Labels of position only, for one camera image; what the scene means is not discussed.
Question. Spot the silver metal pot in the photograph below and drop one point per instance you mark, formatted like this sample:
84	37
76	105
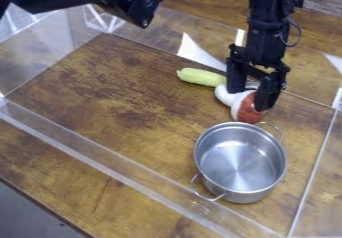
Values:
240	162

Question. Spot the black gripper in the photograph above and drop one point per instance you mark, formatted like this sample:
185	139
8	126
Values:
263	66

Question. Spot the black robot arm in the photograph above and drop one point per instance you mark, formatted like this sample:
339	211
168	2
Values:
268	20

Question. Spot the red and white toy mushroom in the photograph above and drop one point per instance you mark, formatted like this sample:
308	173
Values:
240	103

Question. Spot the green toy corn cob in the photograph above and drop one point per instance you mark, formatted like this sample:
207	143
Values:
200	77

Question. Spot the clear acrylic enclosure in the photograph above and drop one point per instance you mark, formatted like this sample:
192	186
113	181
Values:
97	136

